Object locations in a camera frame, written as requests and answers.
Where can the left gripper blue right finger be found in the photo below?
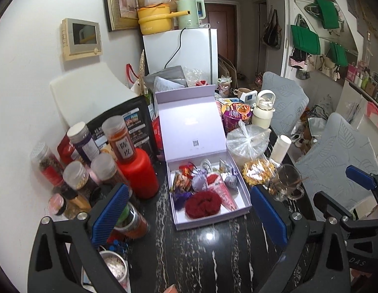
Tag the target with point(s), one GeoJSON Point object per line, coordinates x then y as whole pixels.
{"type": "Point", "coordinates": [273, 215]}

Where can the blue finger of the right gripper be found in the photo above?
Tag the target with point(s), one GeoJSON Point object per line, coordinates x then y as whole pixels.
{"type": "Point", "coordinates": [360, 177]}
{"type": "Point", "coordinates": [331, 209]}

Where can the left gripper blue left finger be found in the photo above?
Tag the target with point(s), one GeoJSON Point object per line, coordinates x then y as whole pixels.
{"type": "Point", "coordinates": [105, 214]}

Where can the pink rose sachet packet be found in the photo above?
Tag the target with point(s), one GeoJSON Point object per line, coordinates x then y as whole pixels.
{"type": "Point", "coordinates": [216, 184]}

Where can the dark red fluffy scrunchie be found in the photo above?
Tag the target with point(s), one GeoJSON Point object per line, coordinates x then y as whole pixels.
{"type": "Point", "coordinates": [203, 204]}

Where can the brown green snack packet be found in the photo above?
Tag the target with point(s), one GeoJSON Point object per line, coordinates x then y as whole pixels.
{"type": "Point", "coordinates": [181, 183]}

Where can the red snack packet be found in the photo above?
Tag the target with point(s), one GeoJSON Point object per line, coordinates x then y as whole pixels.
{"type": "Point", "coordinates": [187, 170]}

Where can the lavender brocade drawstring pouch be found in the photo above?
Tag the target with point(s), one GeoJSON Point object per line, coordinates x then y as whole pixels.
{"type": "Point", "coordinates": [199, 180]}

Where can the orange spice jar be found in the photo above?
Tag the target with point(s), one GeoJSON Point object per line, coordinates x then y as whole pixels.
{"type": "Point", "coordinates": [131, 223]}

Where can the near grey leaf chair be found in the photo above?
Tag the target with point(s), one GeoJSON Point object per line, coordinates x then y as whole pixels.
{"type": "Point", "coordinates": [324, 165]}

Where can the grey leaf chair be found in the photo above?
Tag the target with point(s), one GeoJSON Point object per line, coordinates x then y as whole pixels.
{"type": "Point", "coordinates": [289, 105]}
{"type": "Point", "coordinates": [324, 165]}

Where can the clear glass mug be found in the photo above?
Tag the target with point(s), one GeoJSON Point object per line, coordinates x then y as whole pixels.
{"type": "Point", "coordinates": [287, 183]}

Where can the bag of waffle cookies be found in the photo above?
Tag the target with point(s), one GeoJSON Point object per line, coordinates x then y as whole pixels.
{"type": "Point", "coordinates": [259, 171]}

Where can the steel cup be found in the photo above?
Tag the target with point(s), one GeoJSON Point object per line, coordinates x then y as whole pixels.
{"type": "Point", "coordinates": [116, 264]}

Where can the red plastic canister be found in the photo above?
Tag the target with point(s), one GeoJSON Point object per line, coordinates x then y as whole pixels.
{"type": "Point", "coordinates": [141, 175]}

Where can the white paper cup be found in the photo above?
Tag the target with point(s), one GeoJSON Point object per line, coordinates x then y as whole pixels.
{"type": "Point", "coordinates": [280, 148]}

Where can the lavender open gift box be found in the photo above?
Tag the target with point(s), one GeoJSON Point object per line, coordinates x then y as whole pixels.
{"type": "Point", "coordinates": [192, 130]}

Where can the clear plastic bag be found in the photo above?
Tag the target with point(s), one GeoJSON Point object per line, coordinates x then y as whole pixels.
{"type": "Point", "coordinates": [247, 142]}

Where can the brown label spice jar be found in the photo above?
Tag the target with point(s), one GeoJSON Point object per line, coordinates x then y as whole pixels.
{"type": "Point", "coordinates": [117, 134]}

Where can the far grey leaf chair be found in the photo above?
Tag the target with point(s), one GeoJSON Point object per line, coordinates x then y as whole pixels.
{"type": "Point", "coordinates": [289, 105]}

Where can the cream white water bottle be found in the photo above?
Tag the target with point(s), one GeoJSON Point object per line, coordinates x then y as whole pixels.
{"type": "Point", "coordinates": [263, 109]}

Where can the purple instant noodle bowl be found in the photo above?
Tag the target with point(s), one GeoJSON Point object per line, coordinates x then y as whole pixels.
{"type": "Point", "coordinates": [233, 113]}

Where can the green tote bag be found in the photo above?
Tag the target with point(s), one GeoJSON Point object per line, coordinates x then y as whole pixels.
{"type": "Point", "coordinates": [337, 54]}
{"type": "Point", "coordinates": [305, 40]}

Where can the white mini fridge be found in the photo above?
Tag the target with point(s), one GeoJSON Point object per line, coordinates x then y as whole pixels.
{"type": "Point", "coordinates": [194, 49]}

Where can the yellow pot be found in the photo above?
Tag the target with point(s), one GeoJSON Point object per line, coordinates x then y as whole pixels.
{"type": "Point", "coordinates": [156, 19]}

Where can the brown entrance door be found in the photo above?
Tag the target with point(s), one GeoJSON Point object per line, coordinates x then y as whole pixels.
{"type": "Point", "coordinates": [223, 18]}

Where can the green electric kettle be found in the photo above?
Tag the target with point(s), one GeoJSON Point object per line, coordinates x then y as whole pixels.
{"type": "Point", "coordinates": [194, 13]}

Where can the framed picture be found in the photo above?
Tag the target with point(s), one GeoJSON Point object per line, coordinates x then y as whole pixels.
{"type": "Point", "coordinates": [121, 14]}

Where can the beige wall intercom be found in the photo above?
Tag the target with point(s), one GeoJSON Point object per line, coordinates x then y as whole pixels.
{"type": "Point", "coordinates": [80, 39]}

